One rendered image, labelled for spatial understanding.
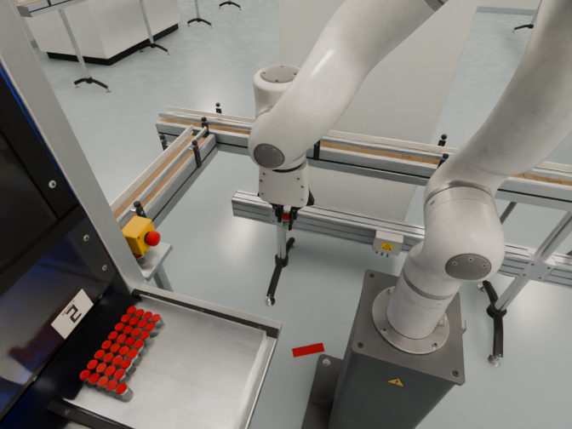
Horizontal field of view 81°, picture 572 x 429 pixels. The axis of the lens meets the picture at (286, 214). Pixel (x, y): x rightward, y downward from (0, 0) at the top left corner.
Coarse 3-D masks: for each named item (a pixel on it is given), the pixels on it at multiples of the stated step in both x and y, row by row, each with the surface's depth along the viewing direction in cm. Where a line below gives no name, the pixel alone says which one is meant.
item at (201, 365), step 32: (192, 320) 84; (224, 320) 80; (160, 352) 78; (192, 352) 78; (224, 352) 78; (256, 352) 75; (160, 384) 73; (192, 384) 73; (224, 384) 73; (128, 416) 68; (160, 416) 68; (192, 416) 68; (224, 416) 68
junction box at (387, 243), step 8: (376, 232) 152; (384, 232) 152; (376, 240) 151; (384, 240) 150; (392, 240) 149; (400, 240) 149; (376, 248) 154; (384, 248) 153; (392, 248) 151; (400, 248) 150
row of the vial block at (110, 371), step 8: (144, 320) 79; (136, 328) 78; (144, 328) 78; (136, 336) 76; (128, 344) 75; (120, 352) 73; (112, 360) 72; (120, 360) 72; (112, 368) 71; (120, 368) 73; (104, 376) 70; (112, 376) 71; (104, 384) 69
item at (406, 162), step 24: (168, 120) 149; (192, 120) 143; (216, 120) 148; (240, 120) 143; (240, 144) 141; (336, 144) 134; (360, 144) 127; (384, 144) 134; (408, 144) 129; (336, 168) 135; (360, 168) 131; (384, 168) 128; (408, 168) 125; (432, 168) 122; (552, 168) 119; (504, 192) 121; (528, 192) 118; (552, 192) 116
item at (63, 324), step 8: (80, 296) 71; (72, 304) 69; (80, 304) 71; (88, 304) 73; (64, 312) 67; (72, 312) 70; (80, 312) 72; (56, 320) 66; (64, 320) 68; (56, 328) 66; (64, 328) 68; (72, 328) 70; (64, 336) 69
